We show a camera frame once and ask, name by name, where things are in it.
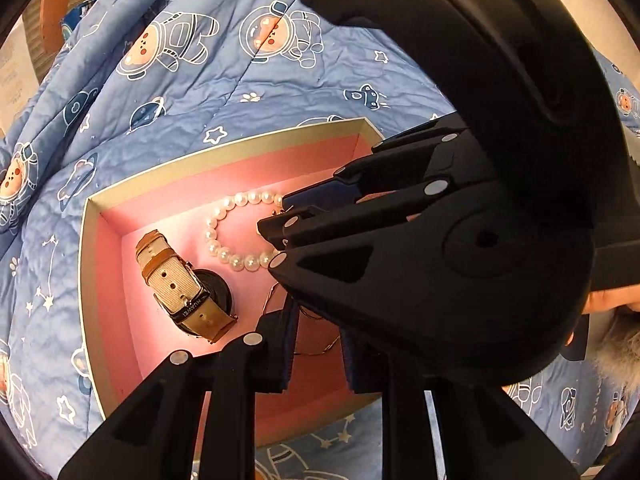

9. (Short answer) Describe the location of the beige strap wristwatch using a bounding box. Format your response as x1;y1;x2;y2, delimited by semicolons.
134;230;238;344

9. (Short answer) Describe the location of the white pearl bracelet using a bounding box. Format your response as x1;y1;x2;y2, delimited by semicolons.
203;190;286;273

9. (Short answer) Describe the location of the pink lined jewelry box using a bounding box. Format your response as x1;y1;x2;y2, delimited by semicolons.
78;116;386;449

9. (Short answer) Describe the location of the right human hand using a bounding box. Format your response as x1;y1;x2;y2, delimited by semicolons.
564;286;640;348

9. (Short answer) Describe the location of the blue space bear quilt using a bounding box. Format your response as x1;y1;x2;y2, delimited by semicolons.
0;0;640;480

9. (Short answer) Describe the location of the white cardboard product box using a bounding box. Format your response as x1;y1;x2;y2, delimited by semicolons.
0;18;39;138

